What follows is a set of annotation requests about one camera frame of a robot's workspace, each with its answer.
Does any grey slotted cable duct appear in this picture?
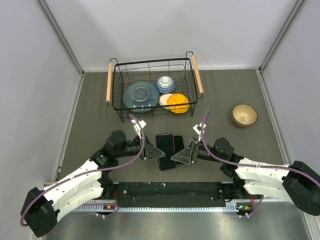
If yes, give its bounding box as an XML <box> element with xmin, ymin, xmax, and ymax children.
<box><xmin>73</xmin><ymin>202</ymin><xmax>253</xmax><ymax>213</ymax></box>

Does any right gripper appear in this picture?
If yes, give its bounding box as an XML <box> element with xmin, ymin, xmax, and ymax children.
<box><xmin>172</xmin><ymin>137</ymin><xmax>225</xmax><ymax>164</ymax></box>

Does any wooden basket handle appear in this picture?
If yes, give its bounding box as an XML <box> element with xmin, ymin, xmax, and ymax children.
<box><xmin>105</xmin><ymin>62</ymin><xmax>113</xmax><ymax>103</ymax></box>
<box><xmin>192</xmin><ymin>54</ymin><xmax>204</xmax><ymax>94</ymax></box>

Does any left wooden basket handle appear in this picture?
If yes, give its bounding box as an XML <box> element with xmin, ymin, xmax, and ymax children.
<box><xmin>105</xmin><ymin>62</ymin><xmax>113</xmax><ymax>103</ymax></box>

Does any brown ceramic bowl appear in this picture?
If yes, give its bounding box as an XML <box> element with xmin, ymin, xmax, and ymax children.
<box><xmin>231</xmin><ymin>104</ymin><xmax>258</xmax><ymax>128</ymax></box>

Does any blue glazed plate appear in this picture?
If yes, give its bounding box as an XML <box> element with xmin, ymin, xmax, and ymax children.
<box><xmin>123</xmin><ymin>80</ymin><xmax>160</xmax><ymax>113</ymax></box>

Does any right wooden basket handle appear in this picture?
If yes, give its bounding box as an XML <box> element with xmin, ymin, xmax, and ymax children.
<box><xmin>192</xmin><ymin>54</ymin><xmax>204</xmax><ymax>94</ymax></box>

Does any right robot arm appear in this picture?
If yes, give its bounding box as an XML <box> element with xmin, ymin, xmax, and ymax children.
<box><xmin>171</xmin><ymin>137</ymin><xmax>320</xmax><ymax>216</ymax></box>

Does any black phone case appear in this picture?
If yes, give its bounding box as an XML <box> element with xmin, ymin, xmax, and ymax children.
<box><xmin>154</xmin><ymin>132</ymin><xmax>177</xmax><ymax>172</ymax></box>
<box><xmin>173</xmin><ymin>135</ymin><xmax>185</xmax><ymax>154</ymax></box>

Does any white speckled bowl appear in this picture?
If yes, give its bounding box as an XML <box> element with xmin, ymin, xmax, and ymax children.
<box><xmin>159</xmin><ymin>93</ymin><xmax>173</xmax><ymax>110</ymax></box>

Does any blue white patterned bowl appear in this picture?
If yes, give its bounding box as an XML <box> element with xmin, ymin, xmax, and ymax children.
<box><xmin>155</xmin><ymin>76</ymin><xmax>176</xmax><ymax>94</ymax></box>

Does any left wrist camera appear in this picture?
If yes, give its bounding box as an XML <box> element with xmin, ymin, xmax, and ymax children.
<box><xmin>131</xmin><ymin>119</ymin><xmax>147</xmax><ymax>138</ymax></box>

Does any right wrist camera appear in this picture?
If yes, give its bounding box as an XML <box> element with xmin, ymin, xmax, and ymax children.
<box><xmin>193</xmin><ymin>122</ymin><xmax>207</xmax><ymax>142</ymax></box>

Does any orange bowl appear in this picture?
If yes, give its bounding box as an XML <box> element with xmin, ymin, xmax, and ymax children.
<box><xmin>167</xmin><ymin>93</ymin><xmax>190</xmax><ymax>114</ymax></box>

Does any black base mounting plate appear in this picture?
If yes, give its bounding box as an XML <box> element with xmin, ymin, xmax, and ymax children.
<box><xmin>101</xmin><ymin>182</ymin><xmax>251</xmax><ymax>200</ymax></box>

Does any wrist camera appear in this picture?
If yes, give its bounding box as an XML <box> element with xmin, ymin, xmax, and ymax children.
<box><xmin>131</xmin><ymin>119</ymin><xmax>147</xmax><ymax>138</ymax></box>
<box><xmin>193</xmin><ymin>122</ymin><xmax>207</xmax><ymax>142</ymax></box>

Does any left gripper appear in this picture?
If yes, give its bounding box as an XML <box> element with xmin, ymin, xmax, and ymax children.
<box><xmin>115</xmin><ymin>133</ymin><xmax>165</xmax><ymax>160</ymax></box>

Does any black wire dish basket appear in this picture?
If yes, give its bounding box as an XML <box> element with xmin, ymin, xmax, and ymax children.
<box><xmin>105</xmin><ymin>51</ymin><xmax>204</xmax><ymax>121</ymax></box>

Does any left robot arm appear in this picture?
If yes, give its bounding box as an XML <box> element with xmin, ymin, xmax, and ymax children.
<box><xmin>20</xmin><ymin>130</ymin><xmax>165</xmax><ymax>238</ymax></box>

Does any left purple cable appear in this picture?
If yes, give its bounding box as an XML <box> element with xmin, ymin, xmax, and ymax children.
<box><xmin>19</xmin><ymin>113</ymin><xmax>146</xmax><ymax>227</ymax></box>

